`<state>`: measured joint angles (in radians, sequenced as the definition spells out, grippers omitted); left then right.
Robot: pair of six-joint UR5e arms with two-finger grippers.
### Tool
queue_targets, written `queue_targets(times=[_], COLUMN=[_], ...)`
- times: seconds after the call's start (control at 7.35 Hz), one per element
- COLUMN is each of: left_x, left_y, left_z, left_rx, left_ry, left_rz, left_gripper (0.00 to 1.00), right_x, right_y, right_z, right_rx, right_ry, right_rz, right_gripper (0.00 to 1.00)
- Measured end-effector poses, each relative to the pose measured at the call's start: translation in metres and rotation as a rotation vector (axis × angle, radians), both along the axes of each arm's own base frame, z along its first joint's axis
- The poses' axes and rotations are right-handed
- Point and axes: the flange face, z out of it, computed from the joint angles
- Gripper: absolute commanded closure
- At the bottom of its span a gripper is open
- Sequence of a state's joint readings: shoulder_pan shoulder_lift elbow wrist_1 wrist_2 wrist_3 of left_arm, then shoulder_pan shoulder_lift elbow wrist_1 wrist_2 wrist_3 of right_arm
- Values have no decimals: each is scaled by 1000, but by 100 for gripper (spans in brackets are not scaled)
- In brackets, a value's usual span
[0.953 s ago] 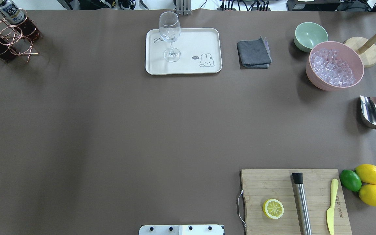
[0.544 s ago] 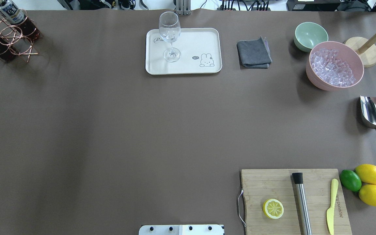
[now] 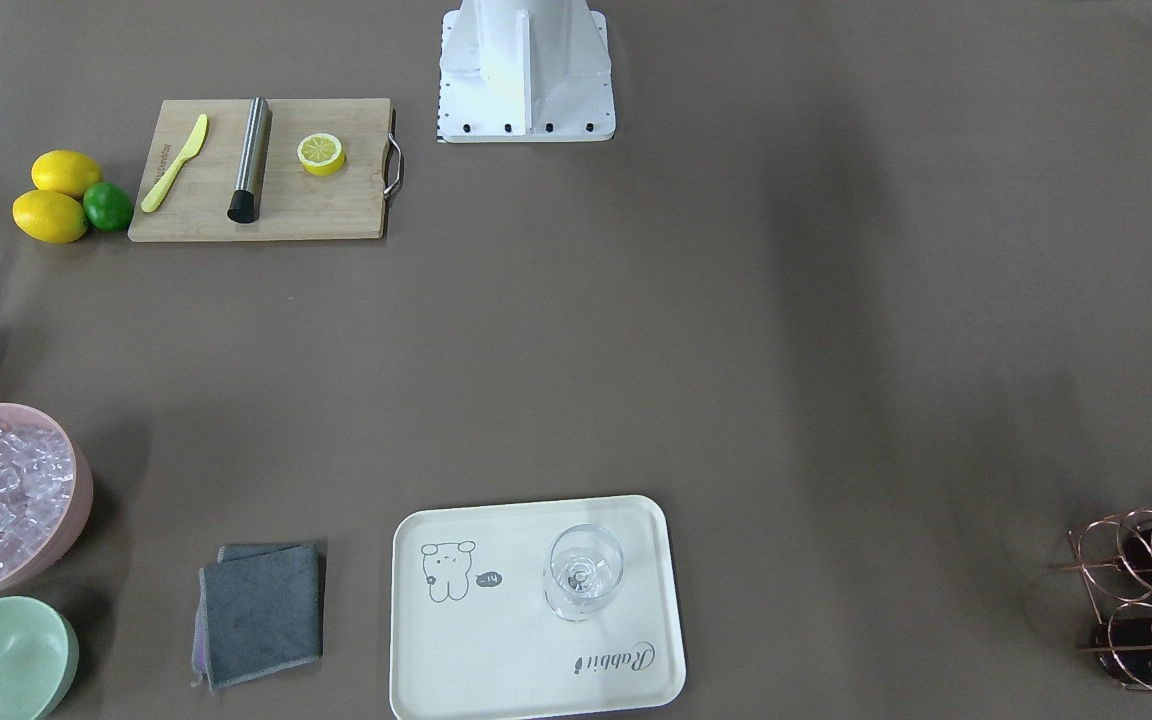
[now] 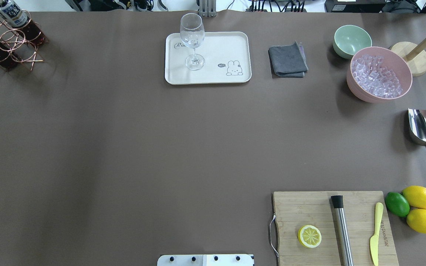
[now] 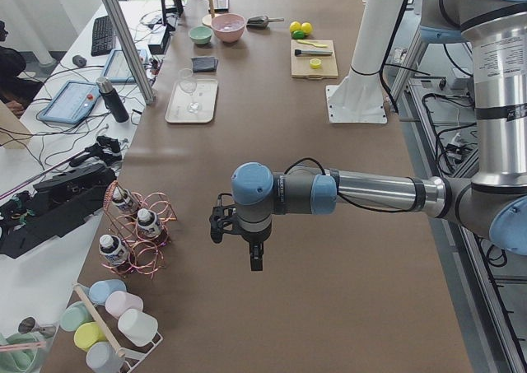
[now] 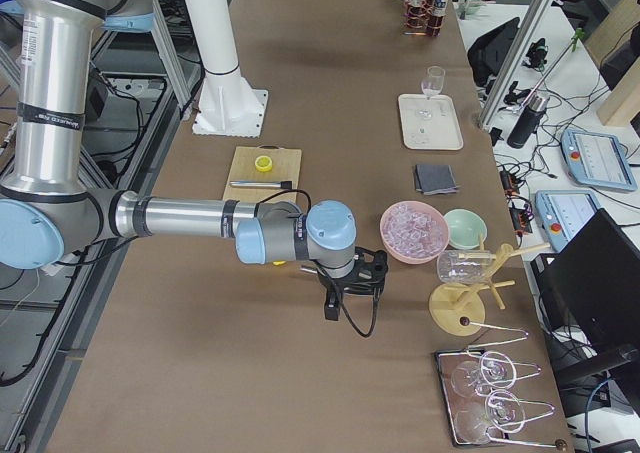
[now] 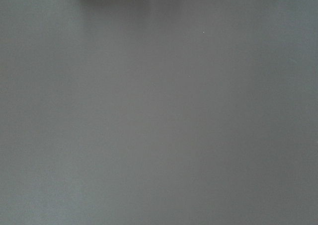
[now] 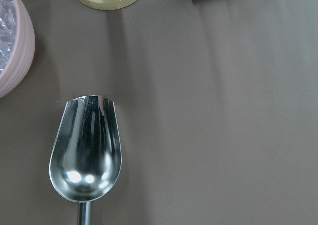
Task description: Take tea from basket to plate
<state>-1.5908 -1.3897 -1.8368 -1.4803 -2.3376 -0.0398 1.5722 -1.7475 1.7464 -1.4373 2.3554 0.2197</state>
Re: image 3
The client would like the steel muddler black tip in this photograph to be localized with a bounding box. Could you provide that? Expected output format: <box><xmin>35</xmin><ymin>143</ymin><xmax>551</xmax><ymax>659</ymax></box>
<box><xmin>227</xmin><ymin>97</ymin><xmax>273</xmax><ymax>223</ymax></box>

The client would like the pink bowl with ice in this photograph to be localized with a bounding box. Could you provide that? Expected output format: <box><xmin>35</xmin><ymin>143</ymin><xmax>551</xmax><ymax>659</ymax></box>
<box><xmin>0</xmin><ymin>404</ymin><xmax>93</xmax><ymax>591</ymax></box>

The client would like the green lime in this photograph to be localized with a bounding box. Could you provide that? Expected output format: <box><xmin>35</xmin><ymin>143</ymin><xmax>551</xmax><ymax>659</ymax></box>
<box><xmin>81</xmin><ymin>182</ymin><xmax>134</xmax><ymax>232</ymax></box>

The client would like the clear wine glass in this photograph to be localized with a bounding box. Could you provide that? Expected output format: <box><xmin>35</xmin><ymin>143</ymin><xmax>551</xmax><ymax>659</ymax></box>
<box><xmin>544</xmin><ymin>523</ymin><xmax>626</xmax><ymax>623</ymax></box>

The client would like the yellow lemon lower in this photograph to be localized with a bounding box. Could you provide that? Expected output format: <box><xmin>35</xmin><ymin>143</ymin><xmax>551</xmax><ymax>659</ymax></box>
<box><xmin>12</xmin><ymin>190</ymin><xmax>88</xmax><ymax>243</ymax></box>

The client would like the bamboo cutting board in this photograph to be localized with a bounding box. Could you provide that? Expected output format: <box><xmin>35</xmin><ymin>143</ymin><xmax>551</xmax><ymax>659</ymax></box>
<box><xmin>128</xmin><ymin>97</ymin><xmax>394</xmax><ymax>243</ymax></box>

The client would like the cream serving tray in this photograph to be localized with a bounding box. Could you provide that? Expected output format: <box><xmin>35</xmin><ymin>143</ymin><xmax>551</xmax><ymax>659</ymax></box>
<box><xmin>389</xmin><ymin>495</ymin><xmax>687</xmax><ymax>719</ymax></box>

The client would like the green ceramic bowl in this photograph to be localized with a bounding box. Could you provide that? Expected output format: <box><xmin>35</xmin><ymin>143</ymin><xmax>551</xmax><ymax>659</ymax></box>
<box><xmin>0</xmin><ymin>596</ymin><xmax>79</xmax><ymax>719</ymax></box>

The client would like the yellow plastic knife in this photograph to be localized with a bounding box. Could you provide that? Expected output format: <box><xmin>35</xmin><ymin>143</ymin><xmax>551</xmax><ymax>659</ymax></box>
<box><xmin>141</xmin><ymin>114</ymin><xmax>210</xmax><ymax>213</ymax></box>

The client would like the yellow lemon upper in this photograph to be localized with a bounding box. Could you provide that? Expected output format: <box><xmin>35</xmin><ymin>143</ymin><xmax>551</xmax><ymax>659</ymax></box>
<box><xmin>29</xmin><ymin>149</ymin><xmax>103</xmax><ymax>199</ymax></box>

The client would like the grey folded cloth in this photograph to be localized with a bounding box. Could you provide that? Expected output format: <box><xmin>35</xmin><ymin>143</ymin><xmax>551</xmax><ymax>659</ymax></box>
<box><xmin>191</xmin><ymin>543</ymin><xmax>325</xmax><ymax>691</ymax></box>

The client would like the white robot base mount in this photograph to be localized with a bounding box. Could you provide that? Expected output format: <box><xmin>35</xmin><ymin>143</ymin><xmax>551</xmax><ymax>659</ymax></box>
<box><xmin>435</xmin><ymin>1</ymin><xmax>617</xmax><ymax>143</ymax></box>

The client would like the half lemon slice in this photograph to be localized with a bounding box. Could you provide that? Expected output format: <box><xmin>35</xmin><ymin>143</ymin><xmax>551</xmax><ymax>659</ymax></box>
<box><xmin>296</xmin><ymin>132</ymin><xmax>346</xmax><ymax>177</ymax></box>

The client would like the yellow lemon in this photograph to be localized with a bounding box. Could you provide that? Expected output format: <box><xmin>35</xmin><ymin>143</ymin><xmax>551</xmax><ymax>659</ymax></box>
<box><xmin>12</xmin><ymin>190</ymin><xmax>88</xmax><ymax>243</ymax></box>
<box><xmin>29</xmin><ymin>149</ymin><xmax>103</xmax><ymax>199</ymax></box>

